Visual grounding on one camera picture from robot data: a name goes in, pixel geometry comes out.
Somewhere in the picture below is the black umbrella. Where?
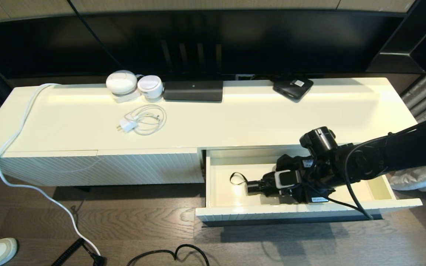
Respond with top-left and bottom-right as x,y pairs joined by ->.
230,153 -> 337,205

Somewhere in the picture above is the white fluted drawer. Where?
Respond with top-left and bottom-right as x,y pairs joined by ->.
196,145 -> 423,223

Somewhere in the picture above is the white tv cabinet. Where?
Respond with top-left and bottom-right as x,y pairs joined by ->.
0,77 -> 419,186

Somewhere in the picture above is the black set-top box with label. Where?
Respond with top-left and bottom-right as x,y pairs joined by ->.
272,76 -> 314,102

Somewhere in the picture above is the grey curtain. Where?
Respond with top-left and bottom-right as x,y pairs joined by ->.
389,52 -> 426,192

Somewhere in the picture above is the black router with antennas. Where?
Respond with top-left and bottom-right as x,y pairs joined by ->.
160,39 -> 224,102

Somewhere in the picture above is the black television screen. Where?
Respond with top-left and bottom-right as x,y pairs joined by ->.
0,10 -> 409,80

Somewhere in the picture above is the black shelf unit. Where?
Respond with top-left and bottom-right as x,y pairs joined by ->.
365,0 -> 426,74

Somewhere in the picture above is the small white round device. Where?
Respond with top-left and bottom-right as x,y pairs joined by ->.
138,75 -> 163,99

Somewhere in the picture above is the large white dome device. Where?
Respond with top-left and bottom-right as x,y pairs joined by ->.
105,70 -> 141,104

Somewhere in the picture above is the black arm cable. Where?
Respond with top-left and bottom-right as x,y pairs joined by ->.
320,126 -> 426,220

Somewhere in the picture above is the thin black floor cable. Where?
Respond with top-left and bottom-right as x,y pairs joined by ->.
126,244 -> 210,266

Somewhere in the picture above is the white charger with coiled cable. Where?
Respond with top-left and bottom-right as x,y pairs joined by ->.
116,104 -> 167,136

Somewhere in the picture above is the black coiled cable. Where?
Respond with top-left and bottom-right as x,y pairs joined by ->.
52,238 -> 106,266

